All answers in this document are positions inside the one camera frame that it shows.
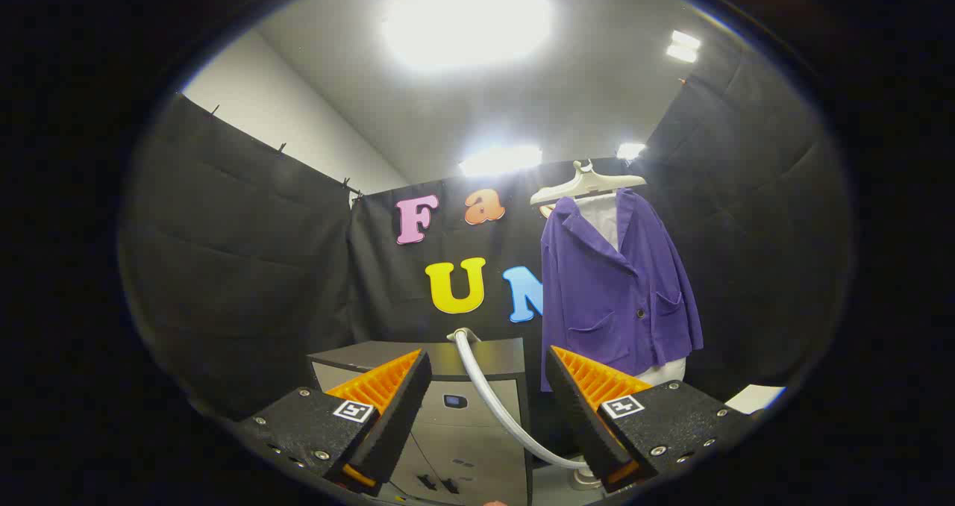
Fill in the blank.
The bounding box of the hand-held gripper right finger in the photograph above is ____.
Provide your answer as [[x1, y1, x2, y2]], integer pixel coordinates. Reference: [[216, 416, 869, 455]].
[[545, 345, 758, 495]]

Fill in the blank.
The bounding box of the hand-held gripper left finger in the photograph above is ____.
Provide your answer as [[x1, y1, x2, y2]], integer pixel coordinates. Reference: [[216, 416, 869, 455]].
[[235, 348, 433, 496]]

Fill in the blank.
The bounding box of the grey garment steamer hose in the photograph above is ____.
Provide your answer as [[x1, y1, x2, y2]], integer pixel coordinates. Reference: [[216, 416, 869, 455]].
[[447, 328, 592, 471]]

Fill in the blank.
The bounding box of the purple jacket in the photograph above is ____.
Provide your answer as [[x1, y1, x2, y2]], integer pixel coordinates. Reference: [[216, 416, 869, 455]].
[[539, 189, 704, 393]]

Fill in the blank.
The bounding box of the white garment form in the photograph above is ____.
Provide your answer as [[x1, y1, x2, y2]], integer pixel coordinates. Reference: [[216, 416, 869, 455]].
[[578, 191, 687, 387]]

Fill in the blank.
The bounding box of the white clothes hanger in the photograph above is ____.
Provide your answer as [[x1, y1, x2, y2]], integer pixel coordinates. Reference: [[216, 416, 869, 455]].
[[530, 160, 648, 208]]

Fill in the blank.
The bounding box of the grey cabinet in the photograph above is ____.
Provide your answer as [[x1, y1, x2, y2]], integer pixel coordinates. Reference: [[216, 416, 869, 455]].
[[307, 338, 532, 506]]

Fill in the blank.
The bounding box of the white board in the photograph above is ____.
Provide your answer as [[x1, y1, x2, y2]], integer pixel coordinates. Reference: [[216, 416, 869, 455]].
[[725, 384, 786, 415]]

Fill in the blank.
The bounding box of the black backdrop cloth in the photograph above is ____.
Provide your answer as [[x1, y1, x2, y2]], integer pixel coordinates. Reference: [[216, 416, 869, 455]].
[[119, 28, 851, 421]]

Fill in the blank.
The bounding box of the long ceiling light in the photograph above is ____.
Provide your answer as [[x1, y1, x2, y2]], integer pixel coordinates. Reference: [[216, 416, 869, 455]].
[[457, 146, 543, 178]]

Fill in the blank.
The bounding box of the double ceiling light panel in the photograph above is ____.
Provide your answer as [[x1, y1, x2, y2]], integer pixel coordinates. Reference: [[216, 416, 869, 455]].
[[666, 30, 702, 63]]

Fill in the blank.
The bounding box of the large ceiling light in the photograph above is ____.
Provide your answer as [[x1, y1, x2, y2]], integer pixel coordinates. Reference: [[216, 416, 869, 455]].
[[381, 0, 554, 72]]

